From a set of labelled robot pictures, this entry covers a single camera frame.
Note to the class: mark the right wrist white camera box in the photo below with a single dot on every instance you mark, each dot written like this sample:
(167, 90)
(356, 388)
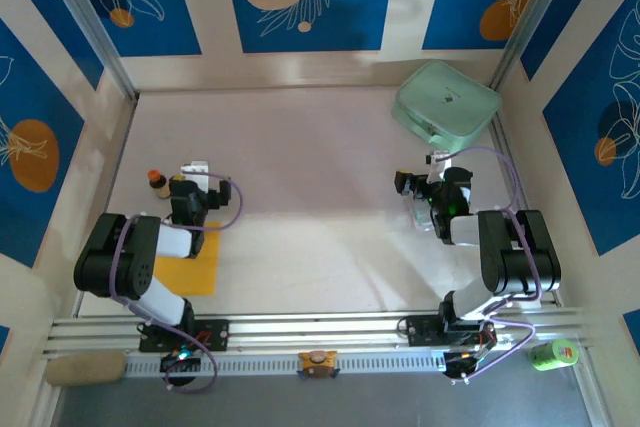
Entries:
(439, 158)

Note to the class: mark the clear plastic container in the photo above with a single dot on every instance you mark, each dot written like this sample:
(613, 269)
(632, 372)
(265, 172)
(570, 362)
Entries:
(424, 219)

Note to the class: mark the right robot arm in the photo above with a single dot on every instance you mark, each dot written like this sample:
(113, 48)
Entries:
(520, 257)

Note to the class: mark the small brown bottle orange cap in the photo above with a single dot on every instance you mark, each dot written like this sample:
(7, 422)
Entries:
(161, 189)

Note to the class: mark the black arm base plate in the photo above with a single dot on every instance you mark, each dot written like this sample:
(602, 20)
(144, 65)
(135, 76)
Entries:
(215, 334)
(420, 329)

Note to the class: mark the aluminium frame post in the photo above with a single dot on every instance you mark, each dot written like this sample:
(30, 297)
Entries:
(535, 12)
(85, 12)

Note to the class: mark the long aluminium mounting rail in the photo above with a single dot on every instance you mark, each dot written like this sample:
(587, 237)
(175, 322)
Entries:
(320, 329)

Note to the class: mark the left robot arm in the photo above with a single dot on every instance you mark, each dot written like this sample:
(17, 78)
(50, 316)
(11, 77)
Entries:
(115, 257)

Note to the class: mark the mint green zip pouch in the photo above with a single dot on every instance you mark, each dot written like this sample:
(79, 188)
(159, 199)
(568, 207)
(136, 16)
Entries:
(445, 102)

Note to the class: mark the green cup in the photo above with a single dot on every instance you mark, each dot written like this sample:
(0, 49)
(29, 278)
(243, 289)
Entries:
(550, 354)

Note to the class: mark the aluminium side rail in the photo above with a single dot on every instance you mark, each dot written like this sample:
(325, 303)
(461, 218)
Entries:
(500, 139)

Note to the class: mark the yellow paper sheet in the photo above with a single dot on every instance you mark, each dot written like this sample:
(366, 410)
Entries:
(200, 274)

